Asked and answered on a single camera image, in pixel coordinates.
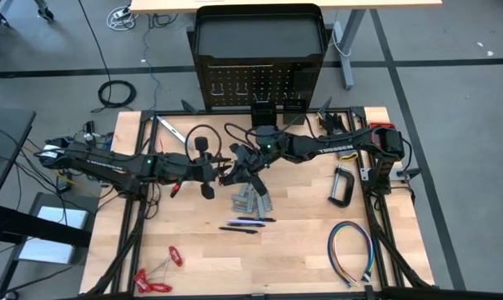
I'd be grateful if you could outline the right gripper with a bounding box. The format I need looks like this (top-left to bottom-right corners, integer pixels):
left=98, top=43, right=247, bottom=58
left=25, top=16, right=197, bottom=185
left=219, top=142, right=277, bottom=198

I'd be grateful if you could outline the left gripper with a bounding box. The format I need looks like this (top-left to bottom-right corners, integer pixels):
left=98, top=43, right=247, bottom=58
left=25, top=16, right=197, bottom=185
left=165, top=135, right=235, bottom=201

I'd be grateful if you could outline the black C-clamp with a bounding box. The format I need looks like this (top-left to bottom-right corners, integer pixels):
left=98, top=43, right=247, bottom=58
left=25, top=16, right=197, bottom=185
left=328, top=164, right=356, bottom=208

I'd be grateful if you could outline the black pegboard bin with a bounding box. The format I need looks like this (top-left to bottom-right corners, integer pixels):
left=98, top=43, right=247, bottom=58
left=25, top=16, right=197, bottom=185
left=250, top=102, right=278, bottom=128
left=282, top=97, right=309, bottom=126

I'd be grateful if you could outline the silver metal ruler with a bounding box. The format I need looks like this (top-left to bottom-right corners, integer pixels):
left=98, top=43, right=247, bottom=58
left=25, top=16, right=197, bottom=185
left=155, top=115, right=189, bottom=145

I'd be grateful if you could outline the black glove grey cuff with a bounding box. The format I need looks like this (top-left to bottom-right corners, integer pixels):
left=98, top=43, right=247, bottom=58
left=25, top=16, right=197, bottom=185
left=319, top=112, right=360, bottom=163

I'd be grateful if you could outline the black pegboard cart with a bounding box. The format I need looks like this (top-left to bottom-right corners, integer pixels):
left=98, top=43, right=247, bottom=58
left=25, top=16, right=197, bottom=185
left=187, top=2, right=330, bottom=113

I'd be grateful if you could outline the black table edge clamp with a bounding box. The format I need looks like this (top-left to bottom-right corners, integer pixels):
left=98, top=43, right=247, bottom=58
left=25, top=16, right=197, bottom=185
left=395, top=166, right=423, bottom=183

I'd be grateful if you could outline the white topped stand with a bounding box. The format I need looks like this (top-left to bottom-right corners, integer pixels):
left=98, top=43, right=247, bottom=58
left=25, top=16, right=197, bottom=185
left=16, top=192, right=101, bottom=267

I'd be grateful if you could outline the black side table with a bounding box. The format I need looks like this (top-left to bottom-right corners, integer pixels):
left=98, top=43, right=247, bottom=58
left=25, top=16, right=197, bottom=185
left=0, top=107, right=37, bottom=213

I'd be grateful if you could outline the person's shoe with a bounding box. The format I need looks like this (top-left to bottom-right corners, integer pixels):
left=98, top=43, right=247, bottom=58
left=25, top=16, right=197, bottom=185
left=36, top=0, right=56, bottom=23

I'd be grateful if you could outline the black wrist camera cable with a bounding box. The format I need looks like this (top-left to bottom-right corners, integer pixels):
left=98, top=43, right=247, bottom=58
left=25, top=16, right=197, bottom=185
left=224, top=122, right=261, bottom=148
left=184, top=123, right=224, bottom=168

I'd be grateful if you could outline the black aluminium table frame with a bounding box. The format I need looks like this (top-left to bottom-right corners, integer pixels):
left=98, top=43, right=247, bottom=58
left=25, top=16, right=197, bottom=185
left=80, top=106, right=438, bottom=300

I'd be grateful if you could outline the long metal pegboard rail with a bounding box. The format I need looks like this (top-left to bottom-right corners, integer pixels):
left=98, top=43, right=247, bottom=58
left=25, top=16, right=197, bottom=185
left=207, top=62, right=275, bottom=70

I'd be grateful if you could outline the coloured wire bundle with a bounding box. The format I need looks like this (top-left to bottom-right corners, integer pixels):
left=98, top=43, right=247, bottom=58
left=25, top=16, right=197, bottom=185
left=327, top=220, right=376, bottom=289

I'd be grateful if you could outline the coiled black floor cable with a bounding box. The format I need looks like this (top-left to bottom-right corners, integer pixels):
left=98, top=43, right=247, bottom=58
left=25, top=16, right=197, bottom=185
left=90, top=79, right=138, bottom=114

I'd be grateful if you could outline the white cable with power strip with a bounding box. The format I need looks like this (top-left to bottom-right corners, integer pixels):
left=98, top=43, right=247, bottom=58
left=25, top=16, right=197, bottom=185
left=106, top=4, right=140, bottom=33

